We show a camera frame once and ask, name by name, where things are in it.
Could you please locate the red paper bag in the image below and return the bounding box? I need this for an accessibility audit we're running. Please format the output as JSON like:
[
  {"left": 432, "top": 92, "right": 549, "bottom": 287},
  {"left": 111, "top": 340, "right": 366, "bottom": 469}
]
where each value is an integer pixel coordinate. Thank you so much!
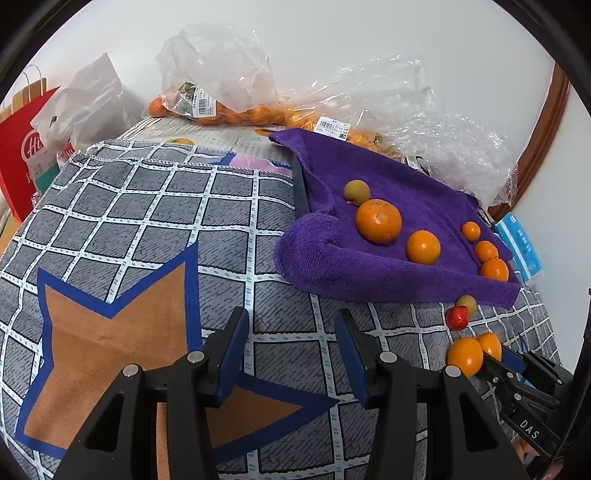
[{"left": 0, "top": 65, "right": 63, "bottom": 224}]

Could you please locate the blue tissue pack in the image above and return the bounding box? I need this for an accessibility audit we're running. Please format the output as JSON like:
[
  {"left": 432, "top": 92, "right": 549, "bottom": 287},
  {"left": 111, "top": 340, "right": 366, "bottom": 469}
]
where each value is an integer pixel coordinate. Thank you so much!
[{"left": 496, "top": 212, "right": 544, "bottom": 286}]

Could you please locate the grey checked blanket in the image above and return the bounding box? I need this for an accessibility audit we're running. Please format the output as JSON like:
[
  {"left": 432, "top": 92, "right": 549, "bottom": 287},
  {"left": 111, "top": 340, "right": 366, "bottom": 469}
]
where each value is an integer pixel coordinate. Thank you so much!
[{"left": 0, "top": 138, "right": 564, "bottom": 480}]

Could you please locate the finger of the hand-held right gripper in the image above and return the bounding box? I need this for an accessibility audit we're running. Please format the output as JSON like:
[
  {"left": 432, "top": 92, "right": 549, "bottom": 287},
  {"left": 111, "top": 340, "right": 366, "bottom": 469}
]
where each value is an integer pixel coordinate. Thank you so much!
[
  {"left": 501, "top": 346, "right": 574, "bottom": 386},
  {"left": 482, "top": 357, "right": 560, "bottom": 414}
]

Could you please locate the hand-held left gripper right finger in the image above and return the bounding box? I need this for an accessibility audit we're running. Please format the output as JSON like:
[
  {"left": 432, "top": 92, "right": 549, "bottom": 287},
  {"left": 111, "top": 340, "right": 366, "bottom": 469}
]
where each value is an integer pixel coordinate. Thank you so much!
[{"left": 334, "top": 309, "right": 529, "bottom": 480}]

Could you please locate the brown wooden trim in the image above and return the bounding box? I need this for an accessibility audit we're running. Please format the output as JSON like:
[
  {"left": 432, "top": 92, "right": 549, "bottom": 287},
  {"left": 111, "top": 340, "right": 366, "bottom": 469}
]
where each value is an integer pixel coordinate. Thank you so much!
[{"left": 487, "top": 60, "right": 573, "bottom": 222}]

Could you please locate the printed white sheet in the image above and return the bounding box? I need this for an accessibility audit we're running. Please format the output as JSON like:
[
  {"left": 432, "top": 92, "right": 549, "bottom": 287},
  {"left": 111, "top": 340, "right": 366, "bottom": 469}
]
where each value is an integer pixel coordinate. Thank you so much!
[{"left": 115, "top": 117, "right": 301, "bottom": 175}]

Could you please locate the large yellow-green fruit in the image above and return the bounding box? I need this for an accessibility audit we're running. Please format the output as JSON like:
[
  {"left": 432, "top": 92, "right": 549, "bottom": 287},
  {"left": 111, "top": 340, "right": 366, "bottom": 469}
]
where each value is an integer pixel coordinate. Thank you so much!
[{"left": 344, "top": 179, "right": 371, "bottom": 205}]

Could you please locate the white plastic bag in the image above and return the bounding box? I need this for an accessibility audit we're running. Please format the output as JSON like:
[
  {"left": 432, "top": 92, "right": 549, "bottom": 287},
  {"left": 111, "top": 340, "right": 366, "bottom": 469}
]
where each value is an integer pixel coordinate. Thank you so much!
[{"left": 30, "top": 52, "right": 145, "bottom": 158}]

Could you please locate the small red fruit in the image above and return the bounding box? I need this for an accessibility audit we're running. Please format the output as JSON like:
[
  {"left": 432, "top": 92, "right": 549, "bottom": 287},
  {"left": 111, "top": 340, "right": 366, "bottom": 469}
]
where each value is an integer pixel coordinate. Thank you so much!
[{"left": 445, "top": 305, "right": 472, "bottom": 330}]

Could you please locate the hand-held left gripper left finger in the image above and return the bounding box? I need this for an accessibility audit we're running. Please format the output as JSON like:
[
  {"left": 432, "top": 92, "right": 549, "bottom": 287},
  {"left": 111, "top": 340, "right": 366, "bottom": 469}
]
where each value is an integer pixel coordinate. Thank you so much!
[{"left": 53, "top": 307, "right": 250, "bottom": 480}]

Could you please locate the person's right hand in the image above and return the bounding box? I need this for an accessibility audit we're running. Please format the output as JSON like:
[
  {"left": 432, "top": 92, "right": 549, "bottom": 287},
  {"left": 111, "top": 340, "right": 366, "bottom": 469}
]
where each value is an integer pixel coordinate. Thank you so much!
[{"left": 512, "top": 440, "right": 566, "bottom": 480}]

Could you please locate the large orange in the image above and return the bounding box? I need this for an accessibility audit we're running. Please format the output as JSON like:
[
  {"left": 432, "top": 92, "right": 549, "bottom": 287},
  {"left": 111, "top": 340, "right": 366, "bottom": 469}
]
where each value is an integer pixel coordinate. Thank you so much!
[{"left": 355, "top": 199, "right": 403, "bottom": 245}]

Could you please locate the purple towel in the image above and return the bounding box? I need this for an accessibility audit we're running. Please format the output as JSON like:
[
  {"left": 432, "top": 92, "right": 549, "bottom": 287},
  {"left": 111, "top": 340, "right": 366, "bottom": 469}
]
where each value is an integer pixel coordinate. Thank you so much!
[{"left": 269, "top": 128, "right": 522, "bottom": 308}]

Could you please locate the medium orange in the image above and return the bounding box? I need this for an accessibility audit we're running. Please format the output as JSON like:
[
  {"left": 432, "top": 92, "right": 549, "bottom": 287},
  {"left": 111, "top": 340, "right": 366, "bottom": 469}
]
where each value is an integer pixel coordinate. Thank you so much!
[{"left": 405, "top": 230, "right": 441, "bottom": 266}]

